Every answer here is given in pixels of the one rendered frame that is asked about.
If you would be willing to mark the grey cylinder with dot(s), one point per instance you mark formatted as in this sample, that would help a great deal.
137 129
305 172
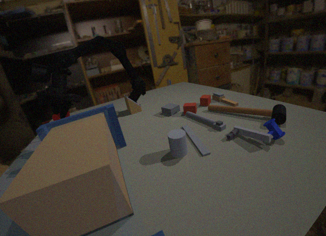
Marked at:
177 142

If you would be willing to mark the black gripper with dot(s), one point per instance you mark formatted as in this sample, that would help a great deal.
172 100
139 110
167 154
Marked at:
65 100

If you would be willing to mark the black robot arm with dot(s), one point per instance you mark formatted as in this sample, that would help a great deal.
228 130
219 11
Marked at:
65 59

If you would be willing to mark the black-headed mallet with wooden handle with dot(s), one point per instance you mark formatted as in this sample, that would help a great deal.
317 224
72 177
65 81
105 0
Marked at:
278 112

